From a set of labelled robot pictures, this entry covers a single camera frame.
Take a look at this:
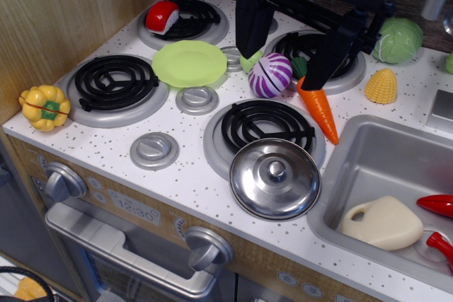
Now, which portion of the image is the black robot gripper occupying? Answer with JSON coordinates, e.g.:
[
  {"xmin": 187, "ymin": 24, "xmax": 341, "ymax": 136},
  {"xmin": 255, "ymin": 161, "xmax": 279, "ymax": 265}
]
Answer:
[{"xmin": 235, "ymin": 0, "xmax": 396, "ymax": 91}]

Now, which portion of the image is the red and white toy sushi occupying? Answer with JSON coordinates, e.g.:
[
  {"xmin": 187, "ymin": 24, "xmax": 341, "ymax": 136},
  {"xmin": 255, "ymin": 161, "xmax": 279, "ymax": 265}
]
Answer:
[{"xmin": 145, "ymin": 1, "xmax": 180, "ymax": 35}]

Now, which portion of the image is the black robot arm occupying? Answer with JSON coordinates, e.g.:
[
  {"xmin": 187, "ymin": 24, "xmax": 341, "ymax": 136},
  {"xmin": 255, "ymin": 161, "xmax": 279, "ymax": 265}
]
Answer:
[{"xmin": 235, "ymin": 0, "xmax": 396, "ymax": 91}]

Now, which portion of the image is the light green plastic plate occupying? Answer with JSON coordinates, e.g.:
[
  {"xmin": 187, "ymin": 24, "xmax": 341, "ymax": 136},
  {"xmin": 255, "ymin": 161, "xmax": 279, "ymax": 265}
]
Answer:
[{"xmin": 151, "ymin": 40, "xmax": 227, "ymax": 88}]

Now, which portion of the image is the back right black burner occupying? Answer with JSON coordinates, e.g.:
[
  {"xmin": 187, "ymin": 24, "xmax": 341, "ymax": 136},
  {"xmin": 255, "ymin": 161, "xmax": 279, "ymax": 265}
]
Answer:
[{"xmin": 264, "ymin": 29, "xmax": 367, "ymax": 95}]

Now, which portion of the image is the purple striped toy onion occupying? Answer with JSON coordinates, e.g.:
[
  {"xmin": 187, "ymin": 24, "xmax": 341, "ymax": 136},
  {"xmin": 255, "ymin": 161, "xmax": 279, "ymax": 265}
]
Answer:
[{"xmin": 248, "ymin": 52, "xmax": 292, "ymax": 98}]

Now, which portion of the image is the small green toy lime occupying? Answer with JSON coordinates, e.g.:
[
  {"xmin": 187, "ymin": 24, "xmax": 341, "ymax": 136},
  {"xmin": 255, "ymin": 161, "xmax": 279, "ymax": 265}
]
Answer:
[{"xmin": 239, "ymin": 50, "xmax": 264, "ymax": 74}]

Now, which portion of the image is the grey stovetop knob upper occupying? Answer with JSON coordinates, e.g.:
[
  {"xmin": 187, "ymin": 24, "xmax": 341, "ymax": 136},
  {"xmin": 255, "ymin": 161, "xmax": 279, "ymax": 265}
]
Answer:
[{"xmin": 220, "ymin": 46, "xmax": 243, "ymax": 73}]

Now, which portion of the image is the grey stovetop knob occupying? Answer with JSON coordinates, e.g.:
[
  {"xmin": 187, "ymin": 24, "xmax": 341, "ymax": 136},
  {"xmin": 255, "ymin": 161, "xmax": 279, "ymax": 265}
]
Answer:
[
  {"xmin": 176, "ymin": 86, "xmax": 219, "ymax": 115},
  {"xmin": 220, "ymin": 46, "xmax": 243, "ymax": 73},
  {"xmin": 130, "ymin": 132, "xmax": 180, "ymax": 170}
]

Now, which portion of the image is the orange toy carrot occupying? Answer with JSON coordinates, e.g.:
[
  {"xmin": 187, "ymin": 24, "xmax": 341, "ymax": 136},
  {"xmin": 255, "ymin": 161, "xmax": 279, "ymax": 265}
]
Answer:
[{"xmin": 291, "ymin": 57, "xmax": 339, "ymax": 145}]

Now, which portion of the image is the green toy cabbage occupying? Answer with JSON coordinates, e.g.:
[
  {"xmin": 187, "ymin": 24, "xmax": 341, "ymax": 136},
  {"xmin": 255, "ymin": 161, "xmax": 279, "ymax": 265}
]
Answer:
[{"xmin": 372, "ymin": 18, "xmax": 423, "ymax": 64}]

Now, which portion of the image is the yellow toy corn piece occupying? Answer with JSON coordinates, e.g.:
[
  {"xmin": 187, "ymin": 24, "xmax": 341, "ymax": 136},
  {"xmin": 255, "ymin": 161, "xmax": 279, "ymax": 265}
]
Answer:
[{"xmin": 365, "ymin": 69, "xmax": 397, "ymax": 105}]

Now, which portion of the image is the front right black burner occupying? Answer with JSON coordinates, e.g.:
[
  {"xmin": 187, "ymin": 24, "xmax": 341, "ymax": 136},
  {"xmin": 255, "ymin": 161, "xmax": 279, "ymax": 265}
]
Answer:
[{"xmin": 203, "ymin": 99, "xmax": 326, "ymax": 180}]

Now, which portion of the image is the grey stovetop knob middle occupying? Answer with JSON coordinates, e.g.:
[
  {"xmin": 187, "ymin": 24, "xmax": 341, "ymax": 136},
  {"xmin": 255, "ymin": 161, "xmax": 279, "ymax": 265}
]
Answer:
[{"xmin": 176, "ymin": 86, "xmax": 219, "ymax": 115}]

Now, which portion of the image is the grey toy sink basin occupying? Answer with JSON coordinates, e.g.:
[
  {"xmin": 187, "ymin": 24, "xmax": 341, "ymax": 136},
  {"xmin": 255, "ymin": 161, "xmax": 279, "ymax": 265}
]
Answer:
[{"xmin": 308, "ymin": 115, "xmax": 452, "ymax": 293}]

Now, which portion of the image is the shiny steel pot lid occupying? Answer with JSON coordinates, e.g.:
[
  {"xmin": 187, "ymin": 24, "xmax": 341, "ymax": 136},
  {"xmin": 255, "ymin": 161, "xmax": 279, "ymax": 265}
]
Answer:
[{"xmin": 229, "ymin": 139, "xmax": 321, "ymax": 221}]

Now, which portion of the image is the green toy at right edge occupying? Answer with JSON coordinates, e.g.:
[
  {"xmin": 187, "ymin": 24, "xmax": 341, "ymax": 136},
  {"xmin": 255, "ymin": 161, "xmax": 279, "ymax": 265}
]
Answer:
[{"xmin": 445, "ymin": 52, "xmax": 453, "ymax": 74}]

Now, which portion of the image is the grey stovetop knob front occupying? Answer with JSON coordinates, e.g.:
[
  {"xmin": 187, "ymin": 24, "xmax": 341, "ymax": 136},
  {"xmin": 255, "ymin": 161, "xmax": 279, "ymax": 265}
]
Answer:
[{"xmin": 130, "ymin": 132, "xmax": 180, "ymax": 170}]

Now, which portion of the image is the front left black burner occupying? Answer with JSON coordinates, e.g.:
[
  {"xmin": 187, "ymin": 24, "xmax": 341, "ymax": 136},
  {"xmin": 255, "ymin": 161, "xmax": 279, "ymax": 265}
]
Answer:
[{"xmin": 60, "ymin": 54, "xmax": 169, "ymax": 129}]

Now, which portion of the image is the cream toy pitcher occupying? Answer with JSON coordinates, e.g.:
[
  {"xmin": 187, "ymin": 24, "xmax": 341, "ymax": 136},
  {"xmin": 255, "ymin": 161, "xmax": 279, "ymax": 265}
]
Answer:
[{"xmin": 340, "ymin": 196, "xmax": 424, "ymax": 251}]

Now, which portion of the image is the red toy chili pepper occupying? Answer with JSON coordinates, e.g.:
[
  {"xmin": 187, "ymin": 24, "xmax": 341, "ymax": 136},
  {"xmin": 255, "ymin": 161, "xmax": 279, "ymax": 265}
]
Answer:
[{"xmin": 417, "ymin": 194, "xmax": 453, "ymax": 218}]

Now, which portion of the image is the right grey oven knob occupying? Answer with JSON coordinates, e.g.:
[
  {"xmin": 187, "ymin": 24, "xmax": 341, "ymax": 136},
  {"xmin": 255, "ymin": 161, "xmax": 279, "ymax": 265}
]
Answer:
[{"xmin": 185, "ymin": 226, "xmax": 234, "ymax": 272}]

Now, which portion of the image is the grey oven knob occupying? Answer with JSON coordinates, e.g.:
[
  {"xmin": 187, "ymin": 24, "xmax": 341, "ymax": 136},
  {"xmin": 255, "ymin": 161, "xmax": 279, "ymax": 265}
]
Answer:
[
  {"xmin": 44, "ymin": 162, "xmax": 88, "ymax": 203},
  {"xmin": 185, "ymin": 226, "xmax": 234, "ymax": 272}
]

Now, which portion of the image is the red toy piece in sink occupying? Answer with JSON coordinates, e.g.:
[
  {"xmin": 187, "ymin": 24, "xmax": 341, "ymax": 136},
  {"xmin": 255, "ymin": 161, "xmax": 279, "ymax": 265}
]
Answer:
[{"xmin": 426, "ymin": 232, "xmax": 453, "ymax": 267}]

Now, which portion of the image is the yellow toy bell pepper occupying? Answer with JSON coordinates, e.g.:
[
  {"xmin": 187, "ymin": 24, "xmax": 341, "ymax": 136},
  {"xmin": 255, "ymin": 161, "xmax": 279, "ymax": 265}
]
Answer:
[{"xmin": 18, "ymin": 85, "xmax": 71, "ymax": 132}]

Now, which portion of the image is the left grey oven knob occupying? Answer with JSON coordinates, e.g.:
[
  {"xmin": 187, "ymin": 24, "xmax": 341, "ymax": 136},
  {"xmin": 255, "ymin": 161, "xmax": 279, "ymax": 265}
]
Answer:
[{"xmin": 44, "ymin": 162, "xmax": 88, "ymax": 203}]

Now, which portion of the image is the yellow object bottom left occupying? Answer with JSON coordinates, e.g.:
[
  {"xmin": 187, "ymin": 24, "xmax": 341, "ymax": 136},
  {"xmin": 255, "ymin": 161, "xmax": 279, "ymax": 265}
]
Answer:
[{"xmin": 13, "ymin": 277, "xmax": 47, "ymax": 301}]

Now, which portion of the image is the grey oven door handle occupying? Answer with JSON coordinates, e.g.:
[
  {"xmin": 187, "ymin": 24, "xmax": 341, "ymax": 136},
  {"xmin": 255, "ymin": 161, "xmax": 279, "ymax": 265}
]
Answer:
[{"xmin": 45, "ymin": 203, "xmax": 220, "ymax": 301}]

